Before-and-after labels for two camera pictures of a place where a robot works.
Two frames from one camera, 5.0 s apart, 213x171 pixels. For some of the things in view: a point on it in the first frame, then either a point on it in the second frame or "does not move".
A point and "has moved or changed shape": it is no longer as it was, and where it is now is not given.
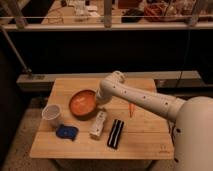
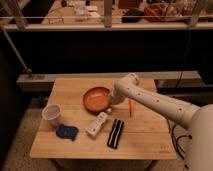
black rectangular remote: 115,133 does not move
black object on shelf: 132,15 does not move
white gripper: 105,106 -> 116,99
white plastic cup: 50,115 does not move
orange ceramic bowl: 83,104 has moved or changed shape
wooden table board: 119,129 does not move
